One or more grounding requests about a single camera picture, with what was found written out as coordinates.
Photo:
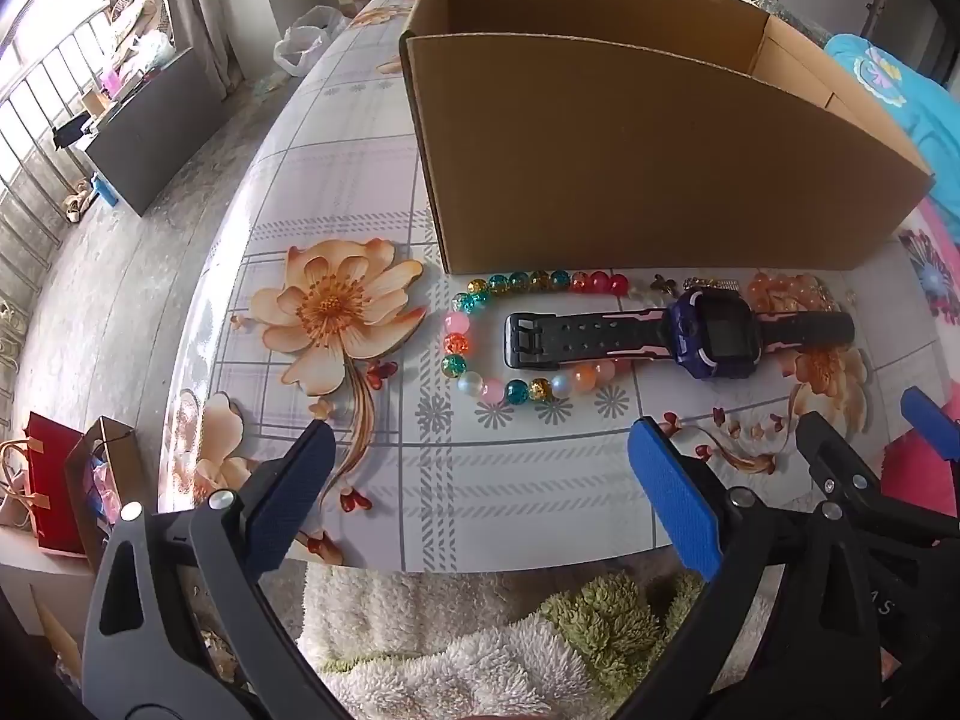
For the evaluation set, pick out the red gift bag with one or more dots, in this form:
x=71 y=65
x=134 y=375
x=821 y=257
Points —
x=52 y=480

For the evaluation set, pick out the small brown flower clip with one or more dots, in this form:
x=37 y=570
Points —
x=662 y=285

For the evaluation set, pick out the brown paper bag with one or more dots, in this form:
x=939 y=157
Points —
x=124 y=457

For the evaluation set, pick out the dark cabinet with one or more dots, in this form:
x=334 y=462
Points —
x=150 y=142

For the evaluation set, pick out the white and green fluffy cloth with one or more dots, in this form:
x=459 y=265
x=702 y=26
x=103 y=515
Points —
x=450 y=675

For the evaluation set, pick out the white plastic bag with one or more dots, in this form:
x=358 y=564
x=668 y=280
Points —
x=307 y=41

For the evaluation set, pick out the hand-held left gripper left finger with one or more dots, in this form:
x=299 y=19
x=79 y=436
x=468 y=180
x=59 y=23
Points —
x=292 y=502

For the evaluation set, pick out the blue patterned blanket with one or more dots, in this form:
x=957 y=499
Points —
x=900 y=105

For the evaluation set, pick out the brown cardboard box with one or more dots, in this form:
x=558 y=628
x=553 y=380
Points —
x=637 y=165

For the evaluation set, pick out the floral tablecloth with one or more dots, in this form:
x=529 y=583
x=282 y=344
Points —
x=525 y=465

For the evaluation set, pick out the black and purple smartwatch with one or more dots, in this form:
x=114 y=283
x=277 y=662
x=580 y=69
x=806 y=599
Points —
x=712 y=330

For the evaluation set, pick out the grey curtain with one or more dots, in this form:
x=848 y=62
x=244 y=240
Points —
x=202 y=0

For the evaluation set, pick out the silver hair clip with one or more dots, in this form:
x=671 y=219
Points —
x=709 y=284

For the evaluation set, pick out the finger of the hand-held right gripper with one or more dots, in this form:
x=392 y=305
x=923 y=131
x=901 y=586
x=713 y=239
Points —
x=832 y=450
x=930 y=416

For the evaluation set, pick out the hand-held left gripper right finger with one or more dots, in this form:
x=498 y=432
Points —
x=671 y=495

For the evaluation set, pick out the pink floral blanket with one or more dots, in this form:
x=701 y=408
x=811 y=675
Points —
x=941 y=217

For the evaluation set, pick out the metal window railing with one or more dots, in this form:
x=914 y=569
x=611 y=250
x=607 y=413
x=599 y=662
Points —
x=45 y=90

